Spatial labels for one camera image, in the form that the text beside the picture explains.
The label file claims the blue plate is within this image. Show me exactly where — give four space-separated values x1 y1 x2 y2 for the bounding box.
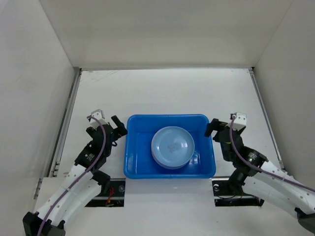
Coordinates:
151 126 195 157

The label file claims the pink plate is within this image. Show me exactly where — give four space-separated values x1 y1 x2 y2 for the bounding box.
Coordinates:
153 156 191 170

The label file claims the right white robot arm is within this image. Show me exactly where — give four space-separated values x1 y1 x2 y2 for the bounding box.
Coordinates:
204 113 315 233

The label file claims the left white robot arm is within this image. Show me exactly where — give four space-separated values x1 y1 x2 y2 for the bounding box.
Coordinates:
23 110 128 236

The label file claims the blue plastic bin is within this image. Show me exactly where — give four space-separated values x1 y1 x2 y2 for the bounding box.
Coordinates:
124 114 216 179

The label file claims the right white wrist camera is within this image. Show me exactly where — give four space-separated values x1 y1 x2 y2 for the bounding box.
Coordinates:
227 112 247 131

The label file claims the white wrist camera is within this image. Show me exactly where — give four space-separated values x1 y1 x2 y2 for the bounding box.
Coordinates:
87 109 108 130
227 112 247 131

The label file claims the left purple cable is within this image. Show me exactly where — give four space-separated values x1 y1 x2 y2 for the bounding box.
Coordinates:
36 116 107 236

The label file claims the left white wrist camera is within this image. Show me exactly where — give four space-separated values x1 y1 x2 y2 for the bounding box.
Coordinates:
87 109 108 130

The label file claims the left aluminium rail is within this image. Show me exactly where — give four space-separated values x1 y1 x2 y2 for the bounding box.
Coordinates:
44 67 82 177

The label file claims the aluminium rail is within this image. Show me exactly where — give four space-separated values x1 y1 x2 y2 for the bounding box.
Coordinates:
44 67 82 177
249 67 286 171

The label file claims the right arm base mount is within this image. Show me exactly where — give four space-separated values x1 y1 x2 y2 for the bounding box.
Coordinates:
212 177 264 207

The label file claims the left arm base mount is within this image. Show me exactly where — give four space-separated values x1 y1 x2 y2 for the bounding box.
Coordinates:
85 178 126 207

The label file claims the right aluminium rail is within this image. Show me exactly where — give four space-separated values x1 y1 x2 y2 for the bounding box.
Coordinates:
249 67 286 171

